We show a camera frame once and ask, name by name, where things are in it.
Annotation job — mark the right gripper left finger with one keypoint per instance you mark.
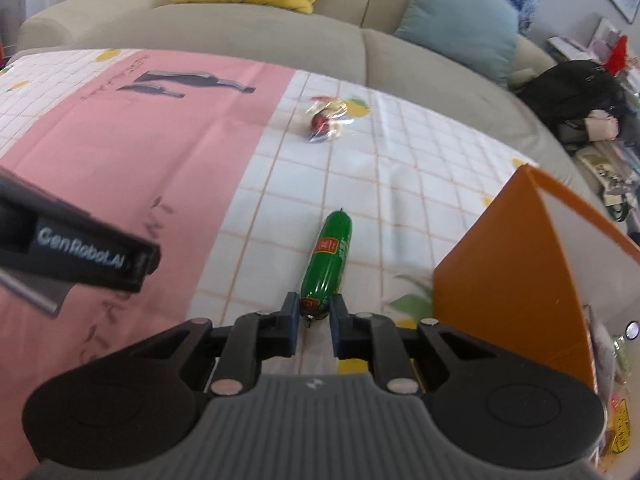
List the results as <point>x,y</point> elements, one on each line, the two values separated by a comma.
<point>252,339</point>

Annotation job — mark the checkered lemon pink tablecloth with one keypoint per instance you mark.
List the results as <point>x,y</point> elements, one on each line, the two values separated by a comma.
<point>209,157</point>

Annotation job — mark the yellow waffle snack bag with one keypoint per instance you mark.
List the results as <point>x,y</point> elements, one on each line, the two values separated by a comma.
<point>618,431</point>

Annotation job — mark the orange white storage box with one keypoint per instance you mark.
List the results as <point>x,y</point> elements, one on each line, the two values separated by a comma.
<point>523,275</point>

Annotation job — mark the blue cushion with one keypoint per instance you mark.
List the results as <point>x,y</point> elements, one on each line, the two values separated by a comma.
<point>478,34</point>

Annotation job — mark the green small snack packet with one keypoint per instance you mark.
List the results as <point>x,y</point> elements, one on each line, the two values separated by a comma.
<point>622,366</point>

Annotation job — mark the pile of books and bags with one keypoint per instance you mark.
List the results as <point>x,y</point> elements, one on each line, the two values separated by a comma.
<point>612,172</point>

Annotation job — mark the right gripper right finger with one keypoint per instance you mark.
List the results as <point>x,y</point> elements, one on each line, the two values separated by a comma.
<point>376,339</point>

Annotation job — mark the beige sofa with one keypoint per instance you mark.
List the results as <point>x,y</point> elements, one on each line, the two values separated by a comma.
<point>351,40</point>

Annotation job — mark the red date candy packet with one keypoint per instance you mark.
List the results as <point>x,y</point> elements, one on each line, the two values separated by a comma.
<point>328,117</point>

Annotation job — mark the black backpack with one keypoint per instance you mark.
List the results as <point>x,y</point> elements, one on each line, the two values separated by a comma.
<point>578,102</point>

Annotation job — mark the green sausage stick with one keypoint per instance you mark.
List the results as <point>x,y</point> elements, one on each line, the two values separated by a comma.
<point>323,276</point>

